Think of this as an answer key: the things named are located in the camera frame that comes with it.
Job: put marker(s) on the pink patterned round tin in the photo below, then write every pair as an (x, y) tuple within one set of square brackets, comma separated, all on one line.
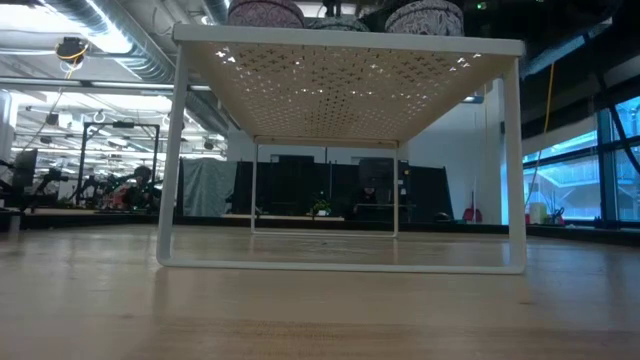
[(265, 14)]

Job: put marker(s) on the red dustpan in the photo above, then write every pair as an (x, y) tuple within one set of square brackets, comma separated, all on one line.
[(472, 215)]

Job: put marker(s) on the black office partition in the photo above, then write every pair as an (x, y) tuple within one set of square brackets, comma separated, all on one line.
[(290, 185)]

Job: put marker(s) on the white green bottle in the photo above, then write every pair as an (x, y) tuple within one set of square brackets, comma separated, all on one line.
[(538, 214)]

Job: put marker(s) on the black stand frame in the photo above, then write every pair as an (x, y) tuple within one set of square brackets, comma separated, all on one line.
[(122, 124)]

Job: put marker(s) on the silver ceiling duct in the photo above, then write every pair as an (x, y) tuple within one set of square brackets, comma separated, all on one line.
[(150, 55)]

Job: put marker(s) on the grey-blue patterned round tin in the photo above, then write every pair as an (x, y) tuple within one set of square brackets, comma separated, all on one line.
[(340, 24)]

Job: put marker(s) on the small green plant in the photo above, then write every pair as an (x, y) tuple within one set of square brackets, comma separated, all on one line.
[(321, 207)]

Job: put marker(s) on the black aluminium table frame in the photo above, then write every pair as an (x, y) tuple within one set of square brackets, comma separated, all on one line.
[(75, 220)]

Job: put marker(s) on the person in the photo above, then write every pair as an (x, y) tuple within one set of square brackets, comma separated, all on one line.
[(142, 180)]

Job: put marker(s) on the white purple patterned round tin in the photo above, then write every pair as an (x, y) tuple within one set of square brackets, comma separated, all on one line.
[(425, 20)]

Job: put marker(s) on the grey cloth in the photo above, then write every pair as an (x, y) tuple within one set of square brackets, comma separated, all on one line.
[(210, 187)]

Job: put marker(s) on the white perforated metal shelf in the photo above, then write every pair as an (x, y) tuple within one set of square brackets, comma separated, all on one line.
[(350, 37)]

